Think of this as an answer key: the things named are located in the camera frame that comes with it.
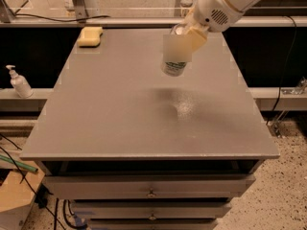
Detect white pump soap bottle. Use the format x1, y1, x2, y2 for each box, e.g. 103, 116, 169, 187
6, 65, 33, 98

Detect yellow sponge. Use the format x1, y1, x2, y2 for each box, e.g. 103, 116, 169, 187
77, 27, 103, 47

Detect grey drawer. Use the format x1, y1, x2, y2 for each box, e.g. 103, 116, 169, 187
44, 174, 255, 200
88, 219, 218, 230
72, 200, 231, 219

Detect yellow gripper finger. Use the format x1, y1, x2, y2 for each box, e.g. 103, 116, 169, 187
184, 9, 208, 52
163, 34, 192, 62

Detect black cable on rail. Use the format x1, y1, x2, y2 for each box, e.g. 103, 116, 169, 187
12, 0, 111, 23

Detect cardboard box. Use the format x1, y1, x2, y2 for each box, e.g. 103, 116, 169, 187
0, 171, 35, 230

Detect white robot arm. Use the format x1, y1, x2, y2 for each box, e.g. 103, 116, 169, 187
163, 0, 262, 62

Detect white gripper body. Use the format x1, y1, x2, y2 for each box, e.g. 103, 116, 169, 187
193, 0, 243, 32

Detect white green 7up can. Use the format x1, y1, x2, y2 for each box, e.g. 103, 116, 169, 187
160, 24, 187, 77

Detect metal clamp bracket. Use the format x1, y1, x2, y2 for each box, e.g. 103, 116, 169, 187
282, 77, 307, 95

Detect left metal bracket post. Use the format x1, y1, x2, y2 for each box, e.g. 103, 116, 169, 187
72, 0, 87, 21

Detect top grey drawer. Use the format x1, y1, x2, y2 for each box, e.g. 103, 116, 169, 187
44, 174, 255, 200

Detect grey drawer cabinet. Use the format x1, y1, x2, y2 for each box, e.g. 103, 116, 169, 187
18, 27, 280, 230

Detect green rod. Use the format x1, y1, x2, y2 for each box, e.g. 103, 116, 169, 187
0, 154, 38, 173

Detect black hanging cable right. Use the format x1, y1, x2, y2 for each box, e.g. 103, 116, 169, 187
266, 15, 298, 127

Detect bottom grey drawer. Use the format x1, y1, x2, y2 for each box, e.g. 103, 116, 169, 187
88, 219, 218, 230

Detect black floor cables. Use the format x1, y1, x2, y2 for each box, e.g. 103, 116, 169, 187
0, 133, 87, 230

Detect middle grey drawer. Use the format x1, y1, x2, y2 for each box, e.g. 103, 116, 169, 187
72, 200, 231, 219

